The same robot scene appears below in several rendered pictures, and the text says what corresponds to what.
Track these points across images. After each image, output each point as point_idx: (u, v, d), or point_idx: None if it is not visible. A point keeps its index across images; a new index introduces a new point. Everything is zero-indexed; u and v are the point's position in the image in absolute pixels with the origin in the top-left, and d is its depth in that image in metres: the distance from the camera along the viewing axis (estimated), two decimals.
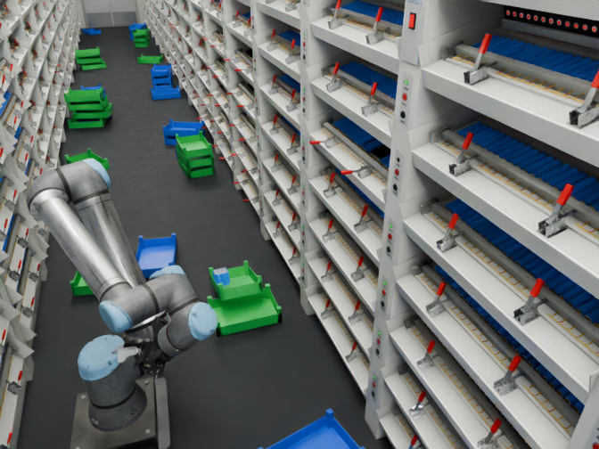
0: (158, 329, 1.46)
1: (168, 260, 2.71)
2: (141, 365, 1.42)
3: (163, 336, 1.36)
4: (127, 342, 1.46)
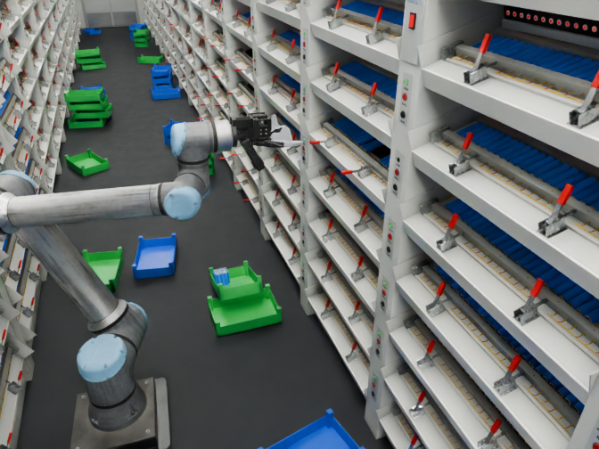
0: (247, 153, 1.47)
1: (168, 260, 2.71)
2: (265, 119, 1.45)
3: (221, 134, 1.40)
4: (280, 146, 1.45)
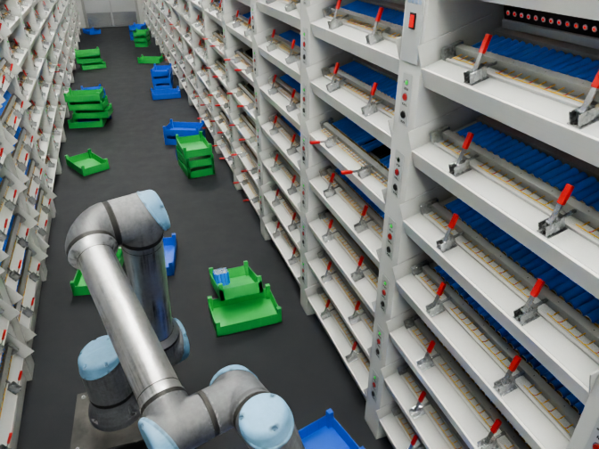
0: None
1: (168, 260, 2.71)
2: None
3: None
4: None
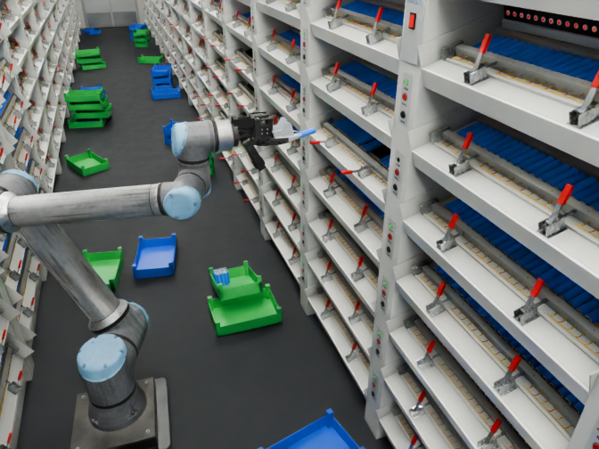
0: (248, 152, 1.47)
1: (168, 260, 2.71)
2: (266, 119, 1.44)
3: (222, 134, 1.39)
4: (285, 142, 1.48)
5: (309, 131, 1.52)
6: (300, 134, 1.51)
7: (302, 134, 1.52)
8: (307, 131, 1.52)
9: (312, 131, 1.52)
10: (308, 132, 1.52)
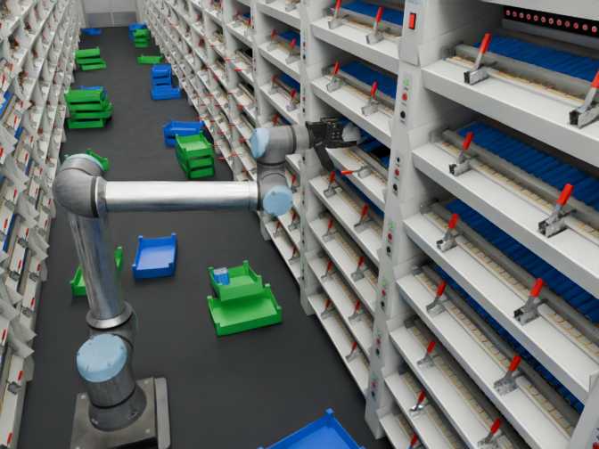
0: (320, 155, 1.59)
1: (168, 260, 2.71)
2: (337, 124, 1.57)
3: (299, 138, 1.52)
4: (353, 144, 1.60)
5: None
6: (365, 137, 1.64)
7: (367, 136, 1.64)
8: (372, 134, 1.64)
9: None
10: (373, 135, 1.65)
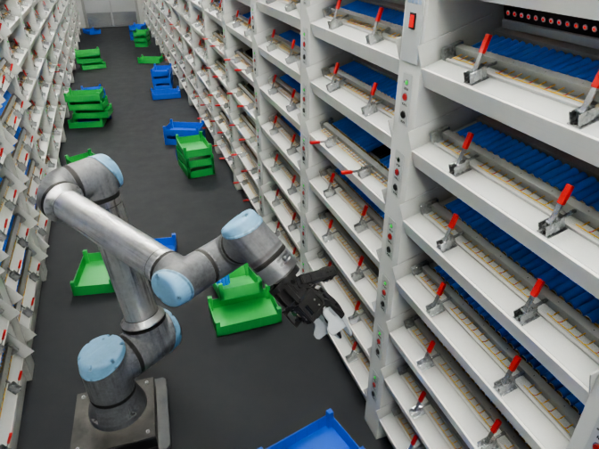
0: None
1: None
2: (297, 320, 1.14)
3: None
4: None
5: (372, 141, 1.65)
6: (364, 144, 1.65)
7: (365, 143, 1.65)
8: (370, 141, 1.65)
9: (374, 140, 1.66)
10: (371, 142, 1.65)
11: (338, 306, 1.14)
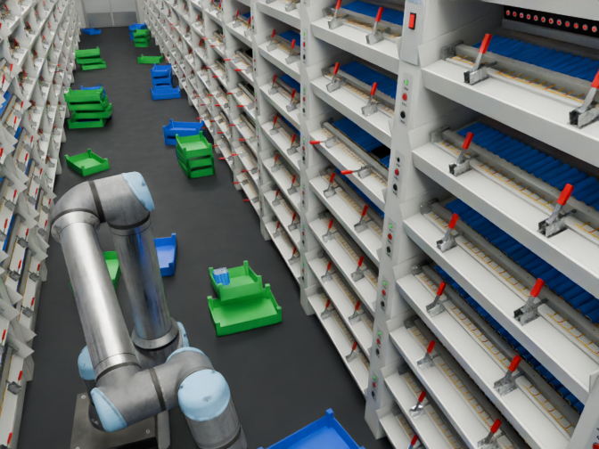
0: None
1: (168, 260, 2.71)
2: None
3: None
4: None
5: (372, 141, 1.65)
6: (364, 144, 1.65)
7: (365, 143, 1.65)
8: (370, 141, 1.65)
9: (374, 140, 1.66)
10: (371, 142, 1.65)
11: None
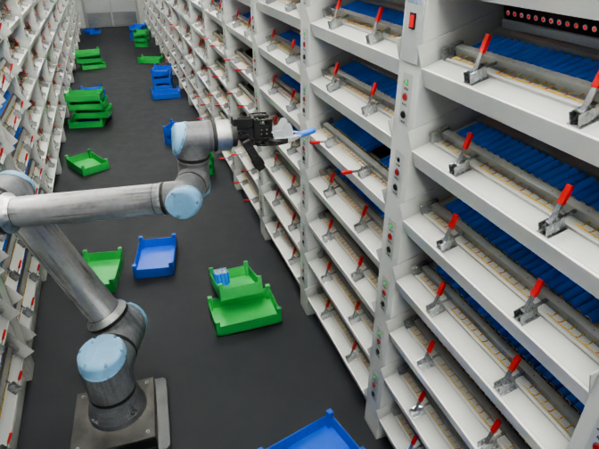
0: (248, 152, 1.47)
1: (168, 260, 2.71)
2: (265, 119, 1.45)
3: (221, 134, 1.40)
4: (284, 142, 1.48)
5: (372, 141, 1.65)
6: (364, 144, 1.65)
7: (365, 143, 1.65)
8: (370, 141, 1.65)
9: (374, 140, 1.66)
10: (371, 142, 1.65)
11: None
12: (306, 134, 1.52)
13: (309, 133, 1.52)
